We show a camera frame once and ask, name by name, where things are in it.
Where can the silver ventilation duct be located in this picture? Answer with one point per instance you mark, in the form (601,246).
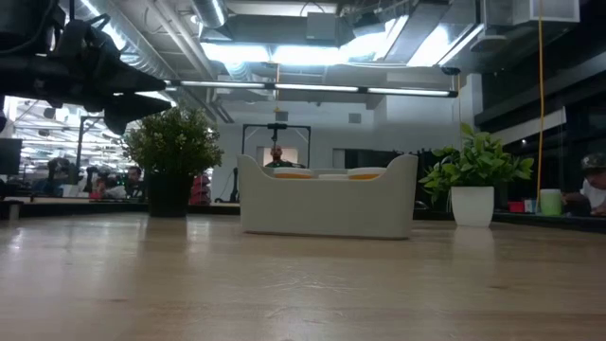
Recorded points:
(208,12)

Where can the black gantry frame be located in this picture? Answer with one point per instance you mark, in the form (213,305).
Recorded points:
(277,126)

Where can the green cup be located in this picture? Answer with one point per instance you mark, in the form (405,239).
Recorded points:
(550,202)

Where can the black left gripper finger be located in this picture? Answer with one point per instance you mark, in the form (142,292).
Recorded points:
(139,81)
(135,110)

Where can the black monitor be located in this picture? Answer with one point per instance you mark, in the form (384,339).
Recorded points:
(9,156)

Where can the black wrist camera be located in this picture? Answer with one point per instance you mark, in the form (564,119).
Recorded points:
(83,40)

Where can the red box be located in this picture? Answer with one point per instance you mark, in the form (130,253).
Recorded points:
(516,207)

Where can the bushy plant with white flowers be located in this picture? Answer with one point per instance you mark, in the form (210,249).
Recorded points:
(172,147)

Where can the black security camera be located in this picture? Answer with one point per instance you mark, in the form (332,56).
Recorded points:
(450,71)

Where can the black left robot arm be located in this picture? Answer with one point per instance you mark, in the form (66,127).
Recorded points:
(23,21)

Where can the person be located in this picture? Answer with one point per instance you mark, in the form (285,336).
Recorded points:
(595,190)
(277,160)
(58,170)
(134,177)

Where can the white plastic basket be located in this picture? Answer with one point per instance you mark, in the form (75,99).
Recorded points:
(326,208)

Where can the long ceiling light bar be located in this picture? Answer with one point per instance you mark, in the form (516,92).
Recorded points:
(315,87)

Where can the green plant in white pot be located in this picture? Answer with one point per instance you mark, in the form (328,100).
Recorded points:
(472,206)

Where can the black metal stand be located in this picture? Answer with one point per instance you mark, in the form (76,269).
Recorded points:
(79,142)

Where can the small white blue box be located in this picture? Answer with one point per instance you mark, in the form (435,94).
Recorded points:
(529,206)

